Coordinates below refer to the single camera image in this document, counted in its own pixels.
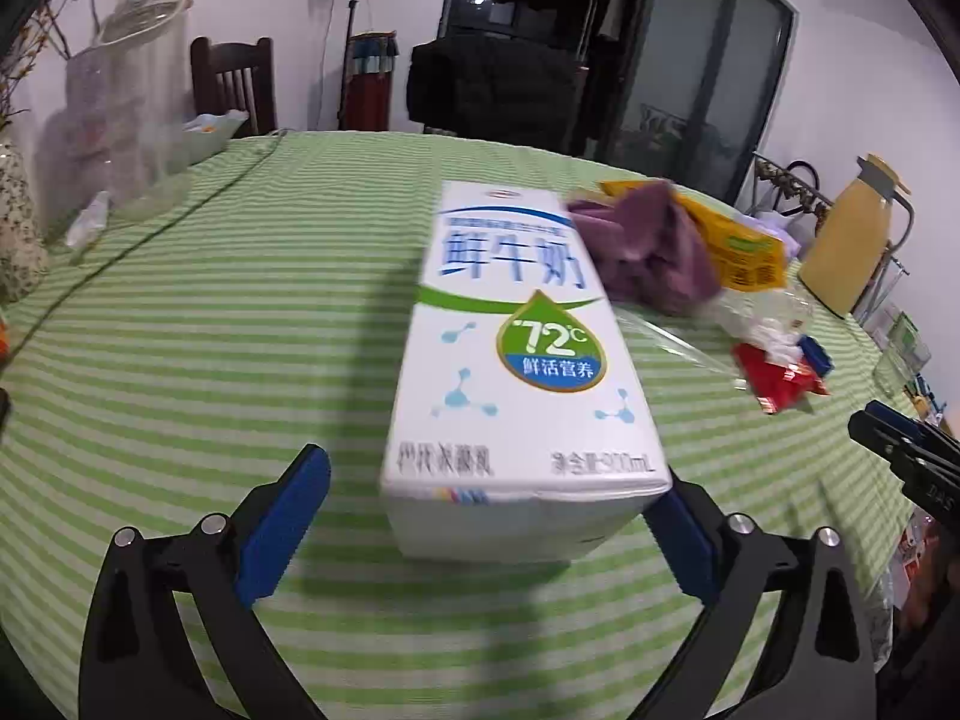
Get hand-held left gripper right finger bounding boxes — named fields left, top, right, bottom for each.
left=622, top=469, right=878, bottom=720

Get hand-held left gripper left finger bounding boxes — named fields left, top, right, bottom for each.
left=79, top=444, right=332, bottom=720

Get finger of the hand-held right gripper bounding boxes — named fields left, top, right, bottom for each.
left=847, top=412, right=960, bottom=490
left=862, top=401, right=960, bottom=460

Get red snack wrapper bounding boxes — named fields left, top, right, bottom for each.
left=731, top=341, right=831, bottom=418

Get white milk carton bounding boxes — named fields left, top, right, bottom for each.
left=379, top=180, right=672, bottom=563

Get green paper bag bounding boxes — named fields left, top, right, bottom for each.
left=889, top=311, right=932, bottom=359

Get blue jar lid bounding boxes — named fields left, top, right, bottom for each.
left=799, top=335, right=835, bottom=377

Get crumpled white tissue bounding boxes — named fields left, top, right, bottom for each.
left=750, top=321, right=800, bottom=362

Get yellow thermos jug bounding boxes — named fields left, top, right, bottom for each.
left=797, top=154, right=914, bottom=318

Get clear plastic bottle pale cap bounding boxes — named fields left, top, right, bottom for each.
left=615, top=289, right=815, bottom=391

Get green checked tablecloth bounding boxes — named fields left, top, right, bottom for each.
left=0, top=129, right=912, bottom=720

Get yellow printed package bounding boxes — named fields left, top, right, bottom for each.
left=598, top=180, right=788, bottom=293

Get metal drying rack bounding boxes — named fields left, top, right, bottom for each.
left=750, top=154, right=835, bottom=220

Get purple crumpled cloth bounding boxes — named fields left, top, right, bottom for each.
left=566, top=180, right=722, bottom=316

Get small white crumpled wrapper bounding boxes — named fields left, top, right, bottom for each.
left=64, top=191, right=113, bottom=250

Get floral ceramic vase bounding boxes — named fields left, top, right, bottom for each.
left=0, top=142, right=50, bottom=305

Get white dish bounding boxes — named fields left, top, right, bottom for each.
left=182, top=109, right=248, bottom=148

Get sliding glass door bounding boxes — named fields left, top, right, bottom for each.
left=437, top=0, right=796, bottom=203

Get dark wooden chair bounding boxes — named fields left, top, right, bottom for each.
left=190, top=36, right=277, bottom=137

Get red blue fabric bag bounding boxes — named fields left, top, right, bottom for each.
left=341, top=31, right=398, bottom=130

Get tall clear lidded container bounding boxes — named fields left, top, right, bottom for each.
left=66, top=0, right=194, bottom=220

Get black jacket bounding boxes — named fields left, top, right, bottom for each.
left=407, top=37, right=582, bottom=155

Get dried flowers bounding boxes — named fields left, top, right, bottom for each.
left=0, top=0, right=215, bottom=117

